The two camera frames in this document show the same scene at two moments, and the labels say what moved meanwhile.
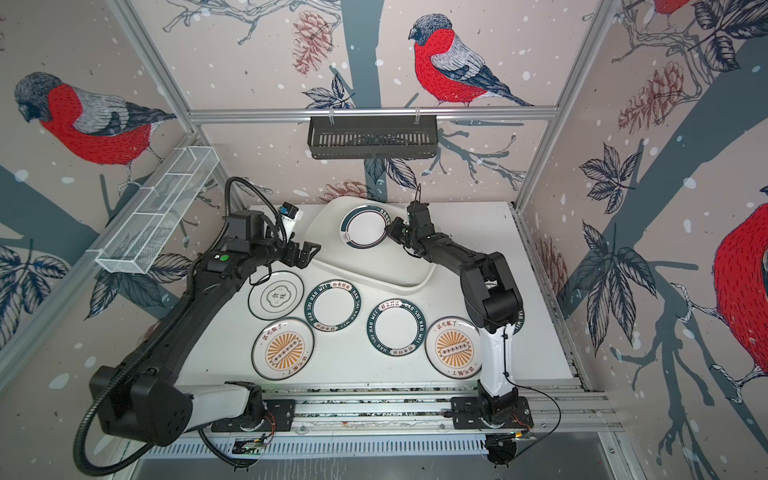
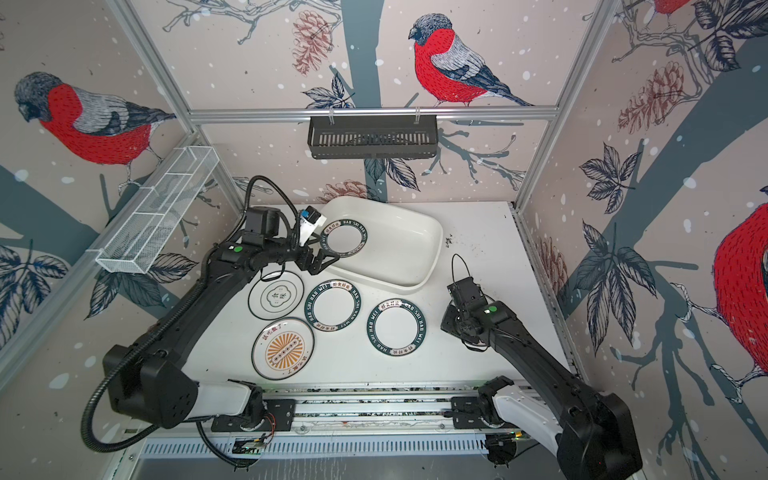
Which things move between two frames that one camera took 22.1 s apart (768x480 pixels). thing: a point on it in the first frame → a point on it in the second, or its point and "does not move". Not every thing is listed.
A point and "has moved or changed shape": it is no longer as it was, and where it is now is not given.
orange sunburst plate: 282,349 does not move
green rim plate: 520,322 has moved or changed shape
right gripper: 397,231 → 447,317
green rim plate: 332,305 does not move
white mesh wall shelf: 138,242 does not move
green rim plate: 396,327 does not move
